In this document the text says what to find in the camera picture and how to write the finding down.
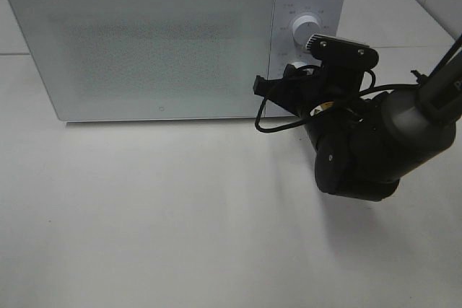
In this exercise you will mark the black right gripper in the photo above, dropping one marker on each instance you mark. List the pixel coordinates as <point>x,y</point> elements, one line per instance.
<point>301,89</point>

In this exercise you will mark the white microwave knob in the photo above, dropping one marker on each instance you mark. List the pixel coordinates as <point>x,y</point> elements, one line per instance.
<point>299,64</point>
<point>303,27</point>

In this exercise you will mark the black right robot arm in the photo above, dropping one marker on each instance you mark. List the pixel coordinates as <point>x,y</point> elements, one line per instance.
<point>366,140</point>

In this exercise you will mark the white microwave door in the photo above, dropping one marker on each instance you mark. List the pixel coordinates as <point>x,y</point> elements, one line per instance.
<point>148,59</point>

